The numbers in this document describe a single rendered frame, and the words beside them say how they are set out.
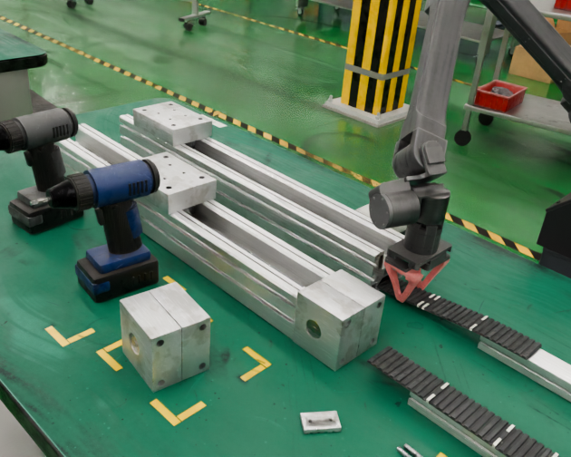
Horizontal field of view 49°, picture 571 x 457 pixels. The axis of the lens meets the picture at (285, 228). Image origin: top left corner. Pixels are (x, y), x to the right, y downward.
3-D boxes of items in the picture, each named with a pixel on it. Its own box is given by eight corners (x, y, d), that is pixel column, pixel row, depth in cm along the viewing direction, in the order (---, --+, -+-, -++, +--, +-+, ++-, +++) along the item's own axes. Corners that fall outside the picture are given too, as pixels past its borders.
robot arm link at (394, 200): (440, 138, 99) (410, 157, 107) (378, 144, 95) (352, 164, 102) (460, 210, 97) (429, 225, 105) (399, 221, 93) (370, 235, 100)
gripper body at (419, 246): (384, 257, 105) (391, 218, 101) (420, 238, 111) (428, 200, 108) (416, 274, 101) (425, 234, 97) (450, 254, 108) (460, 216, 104)
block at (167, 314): (223, 363, 93) (226, 311, 88) (152, 393, 87) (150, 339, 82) (189, 326, 100) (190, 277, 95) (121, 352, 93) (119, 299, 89)
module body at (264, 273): (333, 316, 105) (340, 274, 101) (292, 341, 99) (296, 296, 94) (88, 156, 152) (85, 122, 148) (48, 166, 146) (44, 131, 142)
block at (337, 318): (385, 337, 101) (395, 288, 96) (334, 372, 93) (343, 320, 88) (343, 310, 106) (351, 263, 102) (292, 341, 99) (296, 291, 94)
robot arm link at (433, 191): (459, 189, 99) (437, 175, 103) (423, 195, 96) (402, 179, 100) (450, 228, 102) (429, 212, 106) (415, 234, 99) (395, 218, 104)
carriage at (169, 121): (211, 147, 148) (212, 120, 145) (173, 158, 141) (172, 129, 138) (171, 126, 158) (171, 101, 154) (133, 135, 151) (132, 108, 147)
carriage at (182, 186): (216, 210, 121) (217, 179, 118) (168, 228, 114) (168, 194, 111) (167, 181, 131) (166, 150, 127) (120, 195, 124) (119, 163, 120)
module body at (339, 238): (401, 277, 117) (410, 237, 113) (368, 296, 111) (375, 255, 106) (154, 140, 164) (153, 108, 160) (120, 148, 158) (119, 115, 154)
